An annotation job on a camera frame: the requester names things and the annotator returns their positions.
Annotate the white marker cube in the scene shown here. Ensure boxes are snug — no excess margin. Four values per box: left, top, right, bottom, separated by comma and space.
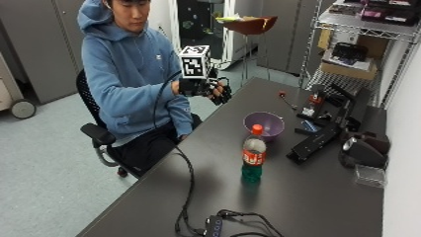
176, 44, 212, 80

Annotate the purple plastic bowl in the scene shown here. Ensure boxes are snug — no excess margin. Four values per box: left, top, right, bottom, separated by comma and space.
243, 111, 286, 143

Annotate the small red-tipped tool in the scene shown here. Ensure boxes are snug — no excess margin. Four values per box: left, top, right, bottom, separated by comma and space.
278, 90, 299, 111

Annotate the green plastic bottle red label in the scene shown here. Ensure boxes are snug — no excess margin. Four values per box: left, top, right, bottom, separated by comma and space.
242, 123, 268, 183

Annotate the the person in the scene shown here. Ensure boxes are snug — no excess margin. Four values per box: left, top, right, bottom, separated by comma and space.
76, 0, 204, 180

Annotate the black stand with red part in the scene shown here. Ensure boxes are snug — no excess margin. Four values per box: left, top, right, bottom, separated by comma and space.
296, 83, 369, 132

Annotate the black rectangular device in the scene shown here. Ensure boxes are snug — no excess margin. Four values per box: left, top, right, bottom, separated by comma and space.
286, 122, 344, 165

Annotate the cardboard box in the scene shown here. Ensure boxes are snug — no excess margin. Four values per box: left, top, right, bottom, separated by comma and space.
319, 48, 379, 81

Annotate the black office chair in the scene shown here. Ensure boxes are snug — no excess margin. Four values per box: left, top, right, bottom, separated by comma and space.
75, 68, 204, 179

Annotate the black bag on shelf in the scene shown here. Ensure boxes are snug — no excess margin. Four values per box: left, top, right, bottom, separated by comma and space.
332, 41, 369, 64

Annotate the black round speaker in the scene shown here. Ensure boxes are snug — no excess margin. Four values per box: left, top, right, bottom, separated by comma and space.
339, 131, 392, 170

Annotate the black usb hub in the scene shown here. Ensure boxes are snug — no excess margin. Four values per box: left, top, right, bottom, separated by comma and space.
204, 214, 224, 237

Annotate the clear plastic box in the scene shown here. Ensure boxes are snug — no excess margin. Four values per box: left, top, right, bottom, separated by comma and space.
355, 163, 388, 189

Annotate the grey cabinet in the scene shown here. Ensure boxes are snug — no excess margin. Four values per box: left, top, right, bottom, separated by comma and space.
0, 0, 87, 105

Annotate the grey wheeled cart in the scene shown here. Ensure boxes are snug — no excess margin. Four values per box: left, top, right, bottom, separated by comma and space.
0, 52, 39, 120

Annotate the black glove cable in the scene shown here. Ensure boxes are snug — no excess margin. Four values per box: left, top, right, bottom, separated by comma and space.
152, 69, 208, 237

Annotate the metal wire shelf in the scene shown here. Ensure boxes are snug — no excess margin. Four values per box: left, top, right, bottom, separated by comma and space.
299, 0, 421, 110

